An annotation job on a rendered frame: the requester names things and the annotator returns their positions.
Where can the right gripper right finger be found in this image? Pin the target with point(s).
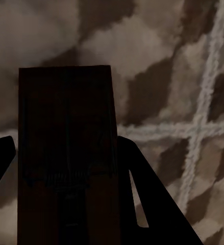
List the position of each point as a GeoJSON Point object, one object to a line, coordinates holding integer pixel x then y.
{"type": "Point", "coordinates": [167, 224]}

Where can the mousetrap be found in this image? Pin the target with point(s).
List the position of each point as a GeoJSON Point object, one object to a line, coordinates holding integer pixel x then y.
{"type": "Point", "coordinates": [67, 157]}

